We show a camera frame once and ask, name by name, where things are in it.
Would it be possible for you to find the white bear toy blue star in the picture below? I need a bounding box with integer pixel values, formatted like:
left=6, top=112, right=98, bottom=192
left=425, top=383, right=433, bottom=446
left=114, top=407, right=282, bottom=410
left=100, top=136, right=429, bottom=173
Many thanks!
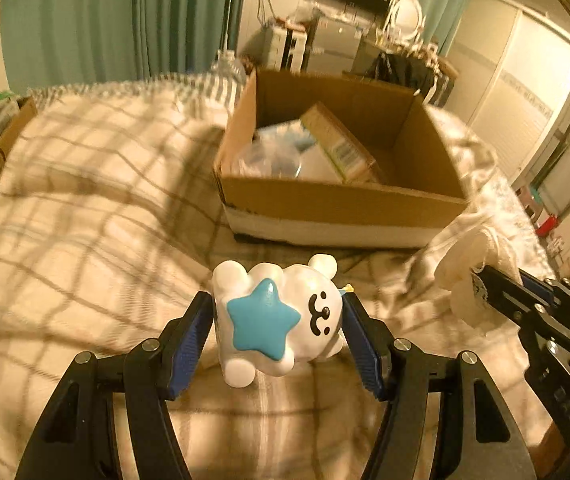
left=212, top=254, right=344, bottom=388

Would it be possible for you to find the clear jar blue label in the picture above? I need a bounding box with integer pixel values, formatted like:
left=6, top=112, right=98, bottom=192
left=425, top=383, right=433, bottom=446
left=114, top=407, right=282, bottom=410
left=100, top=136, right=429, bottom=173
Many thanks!
left=232, top=134, right=344, bottom=183

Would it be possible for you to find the open cardboard box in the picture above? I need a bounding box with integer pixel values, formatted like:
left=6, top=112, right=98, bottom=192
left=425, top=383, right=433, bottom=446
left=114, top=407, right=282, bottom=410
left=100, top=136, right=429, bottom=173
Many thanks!
left=213, top=70, right=468, bottom=248

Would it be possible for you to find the white sliding wardrobe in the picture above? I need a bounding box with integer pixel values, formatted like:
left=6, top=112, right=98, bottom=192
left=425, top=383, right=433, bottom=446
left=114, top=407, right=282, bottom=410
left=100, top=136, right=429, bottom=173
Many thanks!
left=444, top=0, right=570, bottom=181

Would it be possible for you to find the plaid beige blanket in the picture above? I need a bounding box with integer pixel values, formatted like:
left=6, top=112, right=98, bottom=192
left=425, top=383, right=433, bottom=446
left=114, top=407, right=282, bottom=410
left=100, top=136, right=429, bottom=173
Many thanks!
left=0, top=75, right=552, bottom=479

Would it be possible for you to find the blue white packet in box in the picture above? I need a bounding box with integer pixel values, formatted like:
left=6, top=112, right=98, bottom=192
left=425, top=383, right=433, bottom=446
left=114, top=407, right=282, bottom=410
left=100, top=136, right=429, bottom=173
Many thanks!
left=254, top=119, right=316, bottom=153

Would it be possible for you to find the white oval mirror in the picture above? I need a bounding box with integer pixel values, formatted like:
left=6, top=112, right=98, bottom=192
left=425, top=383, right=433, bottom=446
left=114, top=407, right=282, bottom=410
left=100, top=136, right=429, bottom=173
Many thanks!
left=387, top=0, right=425, bottom=41

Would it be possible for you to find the cluttered dresser desk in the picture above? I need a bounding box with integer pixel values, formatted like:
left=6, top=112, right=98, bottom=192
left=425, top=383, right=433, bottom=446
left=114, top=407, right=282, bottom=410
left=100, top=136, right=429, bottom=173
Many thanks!
left=240, top=14, right=457, bottom=107

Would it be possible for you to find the clear plastic water bottle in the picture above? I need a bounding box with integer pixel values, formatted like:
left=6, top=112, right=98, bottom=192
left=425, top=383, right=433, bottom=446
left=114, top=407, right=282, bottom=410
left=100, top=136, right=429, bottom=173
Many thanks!
left=210, top=50, right=247, bottom=84

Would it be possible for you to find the green curtain left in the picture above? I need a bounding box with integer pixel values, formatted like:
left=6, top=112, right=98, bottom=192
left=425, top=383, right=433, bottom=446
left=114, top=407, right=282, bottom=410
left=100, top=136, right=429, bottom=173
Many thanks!
left=0, top=0, right=242, bottom=92

